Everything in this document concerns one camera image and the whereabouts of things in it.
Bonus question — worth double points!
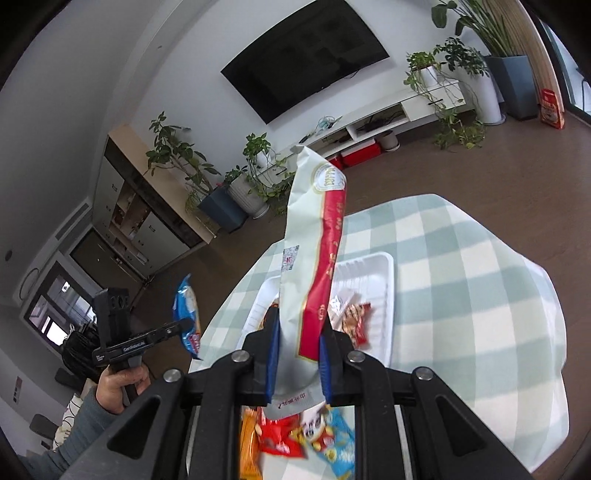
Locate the red patterned candy packet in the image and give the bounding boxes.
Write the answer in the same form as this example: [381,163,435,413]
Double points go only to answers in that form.
[341,303,372,348]

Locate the beige curtain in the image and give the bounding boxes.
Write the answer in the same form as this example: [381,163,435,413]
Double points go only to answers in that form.
[488,0,562,104]

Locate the small trailing plant on console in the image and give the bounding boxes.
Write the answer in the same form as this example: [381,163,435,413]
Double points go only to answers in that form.
[242,133,294,216]

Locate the white plastic tray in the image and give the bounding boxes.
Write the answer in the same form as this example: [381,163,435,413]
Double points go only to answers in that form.
[234,250,397,370]

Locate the white red long snack bag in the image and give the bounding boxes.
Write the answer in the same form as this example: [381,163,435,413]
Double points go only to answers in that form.
[264,146,346,420]

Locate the red storage box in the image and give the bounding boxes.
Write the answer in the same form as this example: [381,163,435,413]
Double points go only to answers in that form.
[327,154,346,170]
[341,138,383,168]

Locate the plant in white tall pot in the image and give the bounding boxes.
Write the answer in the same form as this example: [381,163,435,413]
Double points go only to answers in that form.
[434,37,506,126]

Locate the black wall television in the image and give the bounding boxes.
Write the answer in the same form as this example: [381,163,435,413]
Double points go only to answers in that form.
[221,1,389,124]

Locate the plant in white ribbed pot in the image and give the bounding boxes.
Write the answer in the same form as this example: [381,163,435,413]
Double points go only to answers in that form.
[223,165,270,220]

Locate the person's left forearm grey sleeve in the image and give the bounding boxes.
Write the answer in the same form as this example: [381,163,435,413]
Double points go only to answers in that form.
[19,387,116,480]

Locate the blue panda snack bag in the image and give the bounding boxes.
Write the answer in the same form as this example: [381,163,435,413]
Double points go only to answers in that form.
[172,274,202,360]

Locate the green white checkered tablecloth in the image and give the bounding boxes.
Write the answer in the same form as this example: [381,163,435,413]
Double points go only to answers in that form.
[187,193,570,480]

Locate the tall plant in blue pot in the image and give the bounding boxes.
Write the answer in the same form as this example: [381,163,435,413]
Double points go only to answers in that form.
[431,1,538,120]

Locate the small grey pot under console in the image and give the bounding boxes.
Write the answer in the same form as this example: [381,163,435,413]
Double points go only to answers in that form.
[376,130,401,152]

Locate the white tv console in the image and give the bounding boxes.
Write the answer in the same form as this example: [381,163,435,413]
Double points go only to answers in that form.
[276,78,468,160]

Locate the person's left hand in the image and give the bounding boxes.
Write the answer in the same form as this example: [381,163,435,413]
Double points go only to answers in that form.
[95,364,151,415]

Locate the red gift bag on floor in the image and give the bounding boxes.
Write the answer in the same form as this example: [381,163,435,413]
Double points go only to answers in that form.
[540,88,565,130]

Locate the red kitkat snack bag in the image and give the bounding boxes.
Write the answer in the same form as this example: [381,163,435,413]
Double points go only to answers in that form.
[256,408,305,458]

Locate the wooden cabinet shelf unit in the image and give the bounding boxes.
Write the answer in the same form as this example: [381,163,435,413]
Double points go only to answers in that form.
[92,125,219,278]

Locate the left tree in dark pot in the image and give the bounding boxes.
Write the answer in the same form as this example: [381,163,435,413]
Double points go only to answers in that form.
[146,111,247,233]

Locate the right red storage box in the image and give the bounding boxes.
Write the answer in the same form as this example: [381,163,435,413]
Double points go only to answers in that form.
[341,138,383,168]

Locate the trailing plant on stand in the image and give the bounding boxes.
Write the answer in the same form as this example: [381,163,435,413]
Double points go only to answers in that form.
[404,51,485,150]

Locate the clear white orange snack packet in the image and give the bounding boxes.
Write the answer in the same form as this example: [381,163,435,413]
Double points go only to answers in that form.
[328,289,356,330]

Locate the left red storage box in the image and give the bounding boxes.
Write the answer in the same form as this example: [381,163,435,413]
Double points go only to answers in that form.
[327,154,346,170]

